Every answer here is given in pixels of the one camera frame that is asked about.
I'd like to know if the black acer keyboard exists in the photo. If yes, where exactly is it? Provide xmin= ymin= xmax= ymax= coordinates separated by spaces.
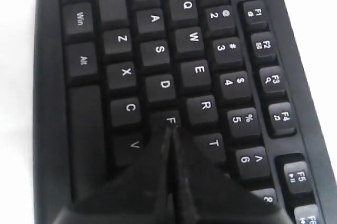
xmin=33 ymin=0 xmax=336 ymax=223

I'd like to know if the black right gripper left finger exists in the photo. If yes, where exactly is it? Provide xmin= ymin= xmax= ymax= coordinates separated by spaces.
xmin=54 ymin=126 xmax=175 ymax=223

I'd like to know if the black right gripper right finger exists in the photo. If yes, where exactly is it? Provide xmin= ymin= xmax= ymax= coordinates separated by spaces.
xmin=172 ymin=127 xmax=292 ymax=223

